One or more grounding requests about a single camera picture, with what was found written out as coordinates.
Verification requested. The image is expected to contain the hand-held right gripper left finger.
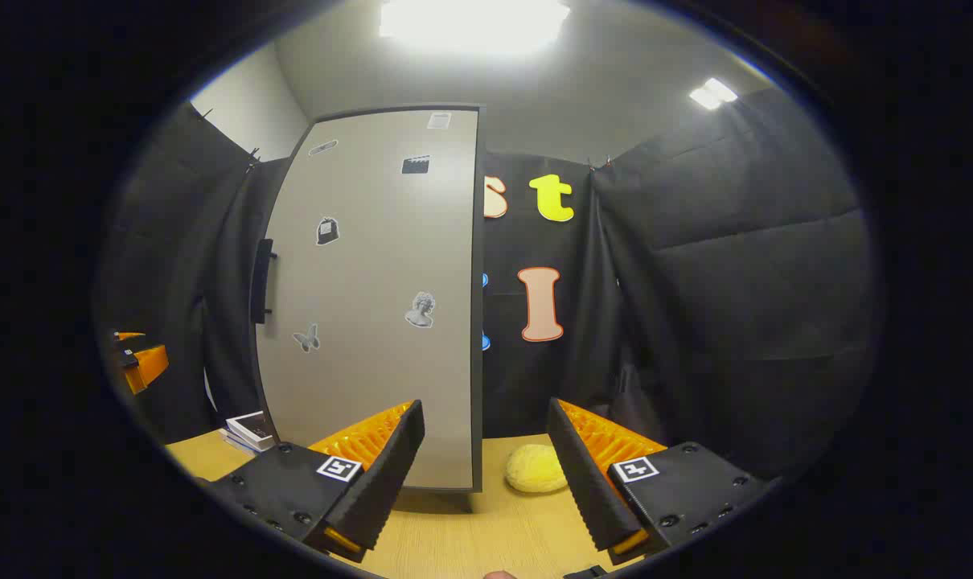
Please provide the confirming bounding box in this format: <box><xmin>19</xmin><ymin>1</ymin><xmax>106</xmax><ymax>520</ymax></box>
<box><xmin>205</xmin><ymin>400</ymin><xmax>425</xmax><ymax>564</ymax></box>

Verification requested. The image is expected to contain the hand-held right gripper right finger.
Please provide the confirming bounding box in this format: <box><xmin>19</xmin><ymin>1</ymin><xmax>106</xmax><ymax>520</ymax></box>
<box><xmin>546</xmin><ymin>397</ymin><xmax>777</xmax><ymax>566</ymax></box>

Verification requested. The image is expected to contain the grey cabinet door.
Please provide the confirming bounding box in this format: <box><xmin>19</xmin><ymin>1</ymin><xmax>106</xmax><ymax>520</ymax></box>
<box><xmin>255</xmin><ymin>109</ymin><xmax>481</xmax><ymax>490</ymax></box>

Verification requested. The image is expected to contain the black door handle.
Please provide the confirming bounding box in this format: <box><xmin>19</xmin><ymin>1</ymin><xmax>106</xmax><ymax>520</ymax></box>
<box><xmin>250</xmin><ymin>238</ymin><xmax>277</xmax><ymax>325</ymax></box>

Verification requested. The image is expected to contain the yellow fluffy sponge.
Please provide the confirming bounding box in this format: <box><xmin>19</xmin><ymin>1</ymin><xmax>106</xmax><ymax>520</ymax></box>
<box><xmin>505</xmin><ymin>444</ymin><xmax>569</xmax><ymax>494</ymax></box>

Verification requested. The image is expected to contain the blue-edged book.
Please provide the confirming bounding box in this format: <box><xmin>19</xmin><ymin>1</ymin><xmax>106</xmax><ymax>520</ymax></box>
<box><xmin>220</xmin><ymin>429</ymin><xmax>262</xmax><ymax>457</ymax></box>

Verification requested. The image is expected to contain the white portrait cover book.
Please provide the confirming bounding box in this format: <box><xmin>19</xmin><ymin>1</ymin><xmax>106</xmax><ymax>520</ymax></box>
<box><xmin>226</xmin><ymin>411</ymin><xmax>277</xmax><ymax>450</ymax></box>

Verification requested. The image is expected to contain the black backdrop cloth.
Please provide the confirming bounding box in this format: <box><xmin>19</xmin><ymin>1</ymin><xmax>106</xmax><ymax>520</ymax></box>
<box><xmin>101</xmin><ymin>84</ymin><xmax>885</xmax><ymax>483</ymax></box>

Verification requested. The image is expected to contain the small ceiling light panel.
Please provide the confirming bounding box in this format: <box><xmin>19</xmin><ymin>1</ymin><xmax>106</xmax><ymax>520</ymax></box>
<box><xmin>689</xmin><ymin>77</ymin><xmax>739</xmax><ymax>111</ymax></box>

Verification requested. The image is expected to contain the large ceiling light panel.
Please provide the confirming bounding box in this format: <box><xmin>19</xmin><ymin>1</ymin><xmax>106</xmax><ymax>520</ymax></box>
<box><xmin>378</xmin><ymin>0</ymin><xmax>572</xmax><ymax>53</ymax></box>

